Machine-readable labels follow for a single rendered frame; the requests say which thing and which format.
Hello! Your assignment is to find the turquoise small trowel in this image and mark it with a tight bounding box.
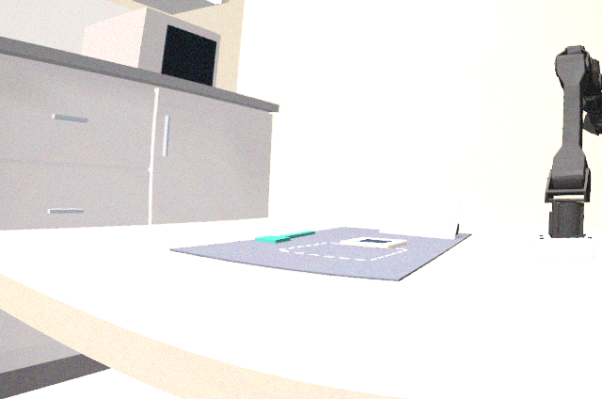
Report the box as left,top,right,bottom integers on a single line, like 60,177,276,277
255,231,315,244

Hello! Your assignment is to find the white square tile with dark blue center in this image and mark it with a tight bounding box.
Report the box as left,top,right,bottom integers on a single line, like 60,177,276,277
340,237,407,248

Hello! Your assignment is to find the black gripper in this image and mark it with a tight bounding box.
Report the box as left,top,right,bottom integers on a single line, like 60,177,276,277
582,98,602,115

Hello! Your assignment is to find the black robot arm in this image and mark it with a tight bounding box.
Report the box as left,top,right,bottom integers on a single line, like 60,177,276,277
545,45,602,239

